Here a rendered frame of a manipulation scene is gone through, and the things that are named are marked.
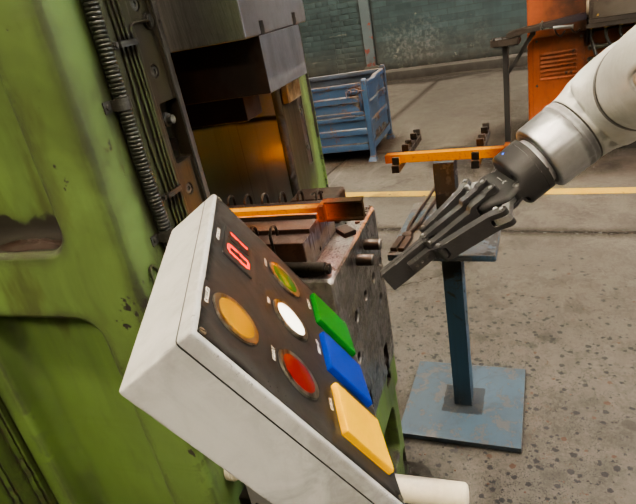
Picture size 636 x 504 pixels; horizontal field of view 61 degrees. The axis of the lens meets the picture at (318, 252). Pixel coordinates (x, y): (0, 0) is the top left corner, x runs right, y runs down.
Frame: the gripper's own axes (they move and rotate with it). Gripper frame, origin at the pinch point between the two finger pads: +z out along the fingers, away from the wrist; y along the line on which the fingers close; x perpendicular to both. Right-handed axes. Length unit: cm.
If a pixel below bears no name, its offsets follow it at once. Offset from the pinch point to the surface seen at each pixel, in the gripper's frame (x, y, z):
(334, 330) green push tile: 0.9, -3.2, 12.4
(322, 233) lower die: -7.0, 45.5, 12.7
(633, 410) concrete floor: -135, 67, -19
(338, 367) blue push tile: 2.5, -12.8, 12.4
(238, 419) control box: 14.0, -27.1, 16.5
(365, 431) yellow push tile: 0.4, -21.3, 12.4
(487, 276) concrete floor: -131, 170, -13
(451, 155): -24, 73, -22
